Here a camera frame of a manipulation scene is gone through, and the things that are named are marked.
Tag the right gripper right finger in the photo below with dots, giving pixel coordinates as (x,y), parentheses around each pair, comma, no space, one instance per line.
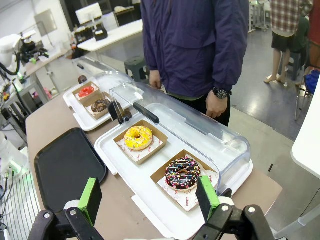
(207,197)

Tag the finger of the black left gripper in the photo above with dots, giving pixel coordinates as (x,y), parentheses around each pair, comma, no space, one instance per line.
(42,53)

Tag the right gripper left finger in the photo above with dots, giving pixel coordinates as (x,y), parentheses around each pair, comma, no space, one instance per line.
(91,200)

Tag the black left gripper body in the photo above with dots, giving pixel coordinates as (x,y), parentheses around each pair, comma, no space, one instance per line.
(28,51)

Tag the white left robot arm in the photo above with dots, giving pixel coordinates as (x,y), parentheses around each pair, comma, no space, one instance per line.
(8,47)

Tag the navy sleeved right forearm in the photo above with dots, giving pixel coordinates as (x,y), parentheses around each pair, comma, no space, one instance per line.
(151,52)

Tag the navy sleeved left forearm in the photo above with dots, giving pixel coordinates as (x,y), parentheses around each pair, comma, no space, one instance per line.
(232,70)

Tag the chocolate donut rainbow sprinkles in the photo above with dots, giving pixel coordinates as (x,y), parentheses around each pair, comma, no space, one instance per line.
(172,180)

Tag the black plastic serving tray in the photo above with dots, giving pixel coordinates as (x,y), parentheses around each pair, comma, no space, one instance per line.
(67,165)

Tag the brown cardboard donut box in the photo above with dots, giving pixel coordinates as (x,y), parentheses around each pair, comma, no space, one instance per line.
(100,117)
(160,136)
(160,175)
(90,101)

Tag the red glazed donut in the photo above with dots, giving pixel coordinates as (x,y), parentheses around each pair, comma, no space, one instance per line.
(86,92)

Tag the yellow sprinkled donut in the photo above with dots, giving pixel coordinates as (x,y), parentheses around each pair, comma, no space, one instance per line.
(130,140)

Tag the chocolate donut with nuts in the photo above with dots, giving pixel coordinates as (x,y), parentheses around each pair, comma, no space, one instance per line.
(96,107)

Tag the white display tray base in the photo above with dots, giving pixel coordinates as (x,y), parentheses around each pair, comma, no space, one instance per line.
(82,121)

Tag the person's left hand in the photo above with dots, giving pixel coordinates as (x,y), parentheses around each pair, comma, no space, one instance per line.
(217,106)

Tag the person's right hand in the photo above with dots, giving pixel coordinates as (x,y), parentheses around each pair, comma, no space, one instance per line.
(155,80)

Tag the grey metal workbench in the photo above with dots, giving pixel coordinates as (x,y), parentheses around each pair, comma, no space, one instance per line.
(27,87)

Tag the right white display case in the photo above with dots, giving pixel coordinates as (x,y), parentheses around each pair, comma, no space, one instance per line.
(140,177)

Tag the white monitor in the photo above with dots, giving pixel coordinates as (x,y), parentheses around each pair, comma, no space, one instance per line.
(88,13)

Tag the small black device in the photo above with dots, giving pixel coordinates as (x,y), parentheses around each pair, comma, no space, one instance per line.
(101,35)

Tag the clear plastic display lid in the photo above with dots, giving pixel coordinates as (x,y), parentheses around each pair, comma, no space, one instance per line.
(110,80)
(200,130)

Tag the white rectangular table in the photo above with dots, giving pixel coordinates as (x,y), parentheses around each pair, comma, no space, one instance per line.
(115,37)

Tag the white plastic housing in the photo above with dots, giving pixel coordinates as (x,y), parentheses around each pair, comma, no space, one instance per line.
(12,155)

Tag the grey plastic stool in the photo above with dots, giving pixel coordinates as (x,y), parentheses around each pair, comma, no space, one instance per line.
(135,68)

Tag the black wrist watch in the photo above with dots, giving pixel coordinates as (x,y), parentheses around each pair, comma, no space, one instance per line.
(221,93)

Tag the large white table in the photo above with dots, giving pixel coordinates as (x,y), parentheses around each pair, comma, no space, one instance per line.
(307,140)

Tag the person in navy jacket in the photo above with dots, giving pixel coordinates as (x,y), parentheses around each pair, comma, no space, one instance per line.
(192,45)

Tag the blue bag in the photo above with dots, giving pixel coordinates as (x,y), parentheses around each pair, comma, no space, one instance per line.
(312,81)

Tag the person in plaid shirt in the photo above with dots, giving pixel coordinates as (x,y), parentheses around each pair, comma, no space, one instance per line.
(285,20)

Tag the person in red top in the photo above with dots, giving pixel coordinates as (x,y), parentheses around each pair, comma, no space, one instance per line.
(315,25)

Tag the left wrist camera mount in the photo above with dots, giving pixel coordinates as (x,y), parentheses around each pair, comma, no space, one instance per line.
(28,33)

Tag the grey wall panel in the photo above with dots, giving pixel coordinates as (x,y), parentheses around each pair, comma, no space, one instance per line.
(46,22)

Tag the metal frame chair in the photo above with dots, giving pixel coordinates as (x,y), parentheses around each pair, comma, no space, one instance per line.
(301,105)

